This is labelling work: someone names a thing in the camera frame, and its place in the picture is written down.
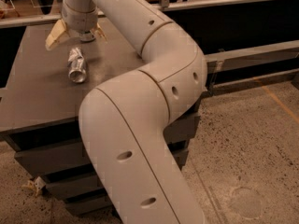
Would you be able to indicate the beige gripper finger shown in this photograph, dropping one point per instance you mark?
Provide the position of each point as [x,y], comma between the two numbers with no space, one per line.
[57,35]
[98,32]

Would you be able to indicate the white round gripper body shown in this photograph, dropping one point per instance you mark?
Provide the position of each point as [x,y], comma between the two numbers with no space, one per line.
[80,20]

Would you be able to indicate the silver blue redbull can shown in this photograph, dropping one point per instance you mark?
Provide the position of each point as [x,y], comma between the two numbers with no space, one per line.
[76,66]

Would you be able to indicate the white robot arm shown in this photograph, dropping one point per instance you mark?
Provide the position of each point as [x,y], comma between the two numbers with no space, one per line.
[122,120]

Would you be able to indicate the grey drawer cabinet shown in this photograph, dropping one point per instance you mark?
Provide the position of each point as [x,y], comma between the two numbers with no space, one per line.
[39,92]

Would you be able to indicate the top grey drawer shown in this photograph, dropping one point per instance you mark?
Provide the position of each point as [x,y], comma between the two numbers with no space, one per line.
[34,144]

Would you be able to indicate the grey drawer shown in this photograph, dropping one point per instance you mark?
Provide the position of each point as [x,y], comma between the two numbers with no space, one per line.
[34,144]
[74,187]
[88,205]

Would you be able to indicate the middle grey drawer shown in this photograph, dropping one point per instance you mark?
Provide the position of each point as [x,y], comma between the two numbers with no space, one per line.
[74,187]

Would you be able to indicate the bottom grey drawer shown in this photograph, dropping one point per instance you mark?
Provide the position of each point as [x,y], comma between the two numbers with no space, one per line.
[88,205]

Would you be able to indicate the small beige floor bracket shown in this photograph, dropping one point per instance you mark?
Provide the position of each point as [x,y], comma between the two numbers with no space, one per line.
[36,184]

